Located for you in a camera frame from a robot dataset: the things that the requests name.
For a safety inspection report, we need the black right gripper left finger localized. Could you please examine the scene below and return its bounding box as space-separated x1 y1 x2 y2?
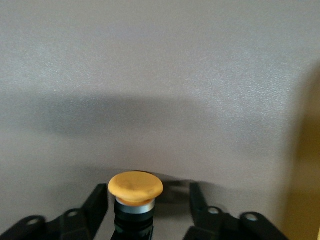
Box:
0 183 110 240

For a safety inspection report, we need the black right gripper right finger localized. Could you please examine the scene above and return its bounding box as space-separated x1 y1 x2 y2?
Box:
183 182 291 240

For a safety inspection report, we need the yellow push button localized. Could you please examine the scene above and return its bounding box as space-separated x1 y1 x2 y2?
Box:
107 171 165 240

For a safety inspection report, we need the yellow plastic tray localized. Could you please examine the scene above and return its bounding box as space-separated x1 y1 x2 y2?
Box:
287 62 320 240

